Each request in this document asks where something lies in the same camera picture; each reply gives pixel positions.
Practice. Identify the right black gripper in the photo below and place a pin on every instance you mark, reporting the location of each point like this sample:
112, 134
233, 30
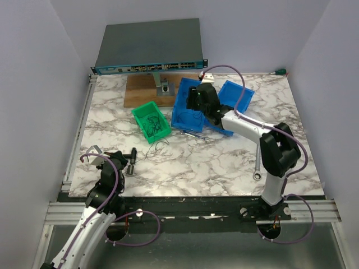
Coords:
190, 100

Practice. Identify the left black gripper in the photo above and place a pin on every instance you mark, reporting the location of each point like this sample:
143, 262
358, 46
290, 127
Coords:
118, 154

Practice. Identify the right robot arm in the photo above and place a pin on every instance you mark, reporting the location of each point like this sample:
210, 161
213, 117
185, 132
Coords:
279, 149

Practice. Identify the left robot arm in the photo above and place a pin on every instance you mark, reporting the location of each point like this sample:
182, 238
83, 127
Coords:
103, 204

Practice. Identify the small dark metal socket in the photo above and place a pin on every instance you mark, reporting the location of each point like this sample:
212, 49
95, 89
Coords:
130, 169

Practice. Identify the left blue plastic bin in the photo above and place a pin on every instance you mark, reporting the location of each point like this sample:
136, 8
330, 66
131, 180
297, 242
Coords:
183, 118

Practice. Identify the blue plastic bin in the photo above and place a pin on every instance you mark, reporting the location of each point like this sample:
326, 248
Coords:
183, 118
228, 95

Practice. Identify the right blue plastic bin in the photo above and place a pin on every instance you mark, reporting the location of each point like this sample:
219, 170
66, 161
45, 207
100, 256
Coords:
228, 95

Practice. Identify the black T-shaped tool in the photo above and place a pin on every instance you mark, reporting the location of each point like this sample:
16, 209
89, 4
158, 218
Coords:
132, 156

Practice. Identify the chrome combination wrench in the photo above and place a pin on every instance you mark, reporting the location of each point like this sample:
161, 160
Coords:
193, 135

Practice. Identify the green plastic bin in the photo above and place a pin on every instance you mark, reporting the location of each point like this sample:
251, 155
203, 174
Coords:
151, 121

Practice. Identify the wooden base board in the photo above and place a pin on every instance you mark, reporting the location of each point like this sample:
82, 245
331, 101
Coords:
141, 89

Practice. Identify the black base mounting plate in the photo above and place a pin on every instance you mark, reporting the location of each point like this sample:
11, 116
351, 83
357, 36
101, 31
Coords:
200, 214

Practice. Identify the grey ratchet wrench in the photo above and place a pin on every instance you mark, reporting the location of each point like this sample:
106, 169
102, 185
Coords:
257, 173

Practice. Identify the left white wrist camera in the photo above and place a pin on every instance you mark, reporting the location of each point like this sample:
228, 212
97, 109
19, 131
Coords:
92, 155

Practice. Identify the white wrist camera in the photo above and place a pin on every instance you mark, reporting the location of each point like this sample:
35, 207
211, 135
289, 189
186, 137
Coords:
92, 155
206, 78

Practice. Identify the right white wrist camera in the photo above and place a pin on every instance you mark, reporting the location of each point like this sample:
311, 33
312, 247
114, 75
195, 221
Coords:
206, 78

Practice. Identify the grey metal stand bracket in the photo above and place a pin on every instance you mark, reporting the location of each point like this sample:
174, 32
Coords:
163, 85

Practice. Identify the aluminium side rail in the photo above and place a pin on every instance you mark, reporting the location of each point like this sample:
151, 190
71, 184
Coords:
67, 179

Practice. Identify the grey network switch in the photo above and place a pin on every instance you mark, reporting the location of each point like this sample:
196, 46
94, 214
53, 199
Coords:
155, 46

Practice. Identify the green handled screwdriver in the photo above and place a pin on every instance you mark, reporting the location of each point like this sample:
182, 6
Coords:
280, 72

